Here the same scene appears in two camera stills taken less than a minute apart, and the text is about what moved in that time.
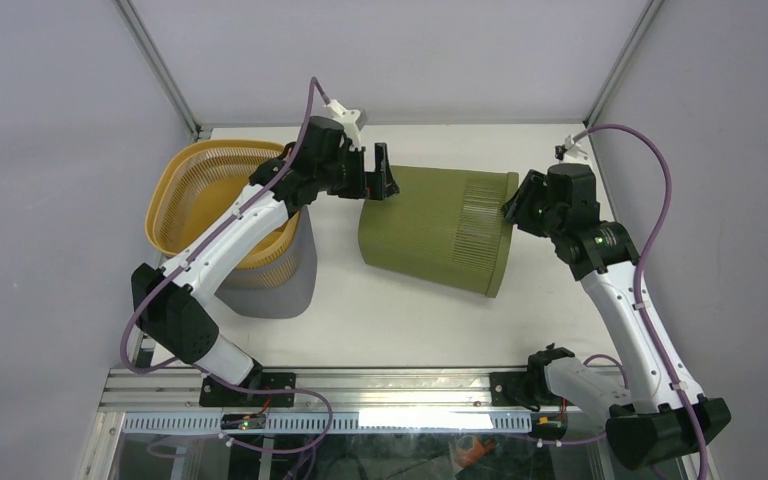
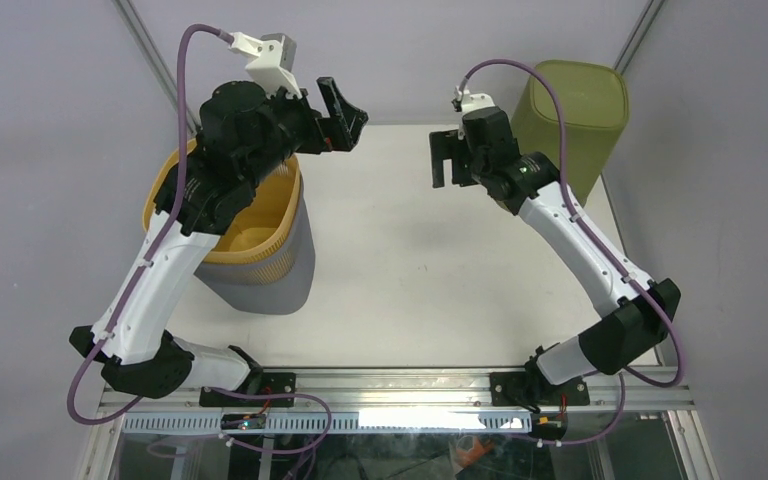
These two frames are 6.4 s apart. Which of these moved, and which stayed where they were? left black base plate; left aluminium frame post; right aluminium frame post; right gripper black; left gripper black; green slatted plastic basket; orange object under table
Moved: right gripper black; left gripper black; green slatted plastic basket
Stayed: left black base plate; right aluminium frame post; left aluminium frame post; orange object under table
